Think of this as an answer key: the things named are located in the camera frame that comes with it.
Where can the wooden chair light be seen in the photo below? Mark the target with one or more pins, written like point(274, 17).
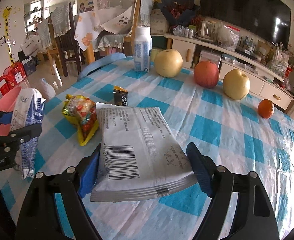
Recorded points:
point(123, 42)

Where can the yellow pear left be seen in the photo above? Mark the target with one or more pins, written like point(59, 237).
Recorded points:
point(168, 63)

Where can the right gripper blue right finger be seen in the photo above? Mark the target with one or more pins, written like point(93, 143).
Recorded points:
point(203, 168)

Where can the blue cushion chair back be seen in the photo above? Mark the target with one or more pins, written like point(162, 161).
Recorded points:
point(92, 67)

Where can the dark wooden chair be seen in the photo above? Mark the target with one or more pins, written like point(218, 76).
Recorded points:
point(63, 24)

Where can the yellow pear right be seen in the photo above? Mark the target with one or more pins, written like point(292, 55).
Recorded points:
point(236, 84)

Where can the red gift boxes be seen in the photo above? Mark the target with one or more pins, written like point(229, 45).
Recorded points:
point(12, 76)

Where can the white tv cabinet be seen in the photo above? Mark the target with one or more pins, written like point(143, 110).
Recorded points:
point(262, 80)

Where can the white floral dining tablecloth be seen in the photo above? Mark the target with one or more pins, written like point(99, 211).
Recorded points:
point(87, 29)

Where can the green waste bin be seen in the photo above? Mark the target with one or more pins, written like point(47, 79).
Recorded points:
point(154, 53)

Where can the electric kettle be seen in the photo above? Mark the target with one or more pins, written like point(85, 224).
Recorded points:
point(206, 30)

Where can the dark silver foil bag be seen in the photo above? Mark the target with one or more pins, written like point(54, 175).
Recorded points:
point(140, 158)

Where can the yellow green snack bag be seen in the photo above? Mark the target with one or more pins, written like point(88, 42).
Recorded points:
point(81, 112)

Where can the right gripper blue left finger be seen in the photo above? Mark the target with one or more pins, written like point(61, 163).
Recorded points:
point(87, 170)

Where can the small orange tangerine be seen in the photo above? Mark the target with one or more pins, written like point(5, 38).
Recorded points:
point(265, 108)

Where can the white blue printed package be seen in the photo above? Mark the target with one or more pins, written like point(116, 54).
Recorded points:
point(26, 122)

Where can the dark flower bouquet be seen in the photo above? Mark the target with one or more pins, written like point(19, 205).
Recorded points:
point(178, 12)

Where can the yellow pear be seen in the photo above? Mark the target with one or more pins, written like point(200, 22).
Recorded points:
point(236, 84)
point(168, 63)

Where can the white milk bottle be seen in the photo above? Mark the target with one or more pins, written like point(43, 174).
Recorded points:
point(142, 49)

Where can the coffee stick packet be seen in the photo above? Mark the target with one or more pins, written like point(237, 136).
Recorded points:
point(120, 96)

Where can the red apple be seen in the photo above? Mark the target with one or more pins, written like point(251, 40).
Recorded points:
point(206, 74)

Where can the white mesh food cover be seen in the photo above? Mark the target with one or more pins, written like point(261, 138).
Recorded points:
point(114, 16)

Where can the black flat television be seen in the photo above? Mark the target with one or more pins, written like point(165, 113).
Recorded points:
point(269, 19)

